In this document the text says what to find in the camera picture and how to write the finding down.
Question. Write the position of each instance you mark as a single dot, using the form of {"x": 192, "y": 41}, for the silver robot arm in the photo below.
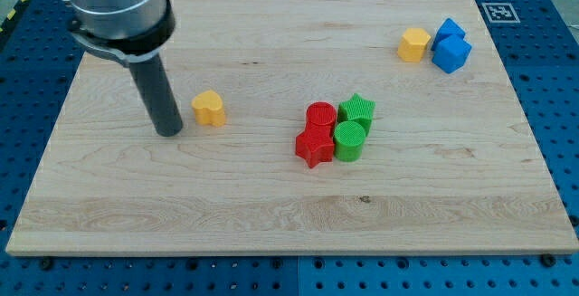
{"x": 122, "y": 31}

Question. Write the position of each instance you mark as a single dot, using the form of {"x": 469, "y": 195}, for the yellow heart block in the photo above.
{"x": 208, "y": 109}

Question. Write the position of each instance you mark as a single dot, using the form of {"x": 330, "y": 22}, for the wooden board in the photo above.
{"x": 450, "y": 165}

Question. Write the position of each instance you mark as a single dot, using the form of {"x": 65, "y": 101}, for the red star block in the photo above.
{"x": 315, "y": 145}

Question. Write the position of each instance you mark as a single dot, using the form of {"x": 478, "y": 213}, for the red cylinder block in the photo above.
{"x": 321, "y": 114}

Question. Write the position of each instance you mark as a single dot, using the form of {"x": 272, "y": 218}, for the green cylinder block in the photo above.
{"x": 349, "y": 139}

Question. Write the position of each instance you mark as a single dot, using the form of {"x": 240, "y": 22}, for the green star block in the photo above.
{"x": 357, "y": 109}

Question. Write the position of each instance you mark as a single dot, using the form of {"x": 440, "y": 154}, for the dark grey pointer rod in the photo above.
{"x": 155, "y": 91}

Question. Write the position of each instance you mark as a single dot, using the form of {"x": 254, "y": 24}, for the yellow pentagon block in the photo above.
{"x": 413, "y": 44}

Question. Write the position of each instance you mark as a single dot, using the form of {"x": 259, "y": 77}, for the blue cube block front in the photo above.
{"x": 451, "y": 53}

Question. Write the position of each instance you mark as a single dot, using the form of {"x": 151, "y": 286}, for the blue cube block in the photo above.
{"x": 451, "y": 53}
{"x": 448, "y": 28}

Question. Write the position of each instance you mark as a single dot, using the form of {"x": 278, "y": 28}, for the blue cube block rear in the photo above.
{"x": 448, "y": 28}

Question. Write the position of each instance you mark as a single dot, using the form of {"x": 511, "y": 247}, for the white fiducial marker tag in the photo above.
{"x": 500, "y": 13}

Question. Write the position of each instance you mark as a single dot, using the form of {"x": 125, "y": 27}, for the black bolt left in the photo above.
{"x": 46, "y": 263}

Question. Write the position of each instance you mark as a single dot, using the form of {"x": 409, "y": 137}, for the black bolt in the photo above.
{"x": 46, "y": 263}
{"x": 548, "y": 260}

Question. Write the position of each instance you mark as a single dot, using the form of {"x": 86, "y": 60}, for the black bolt right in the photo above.
{"x": 548, "y": 260}

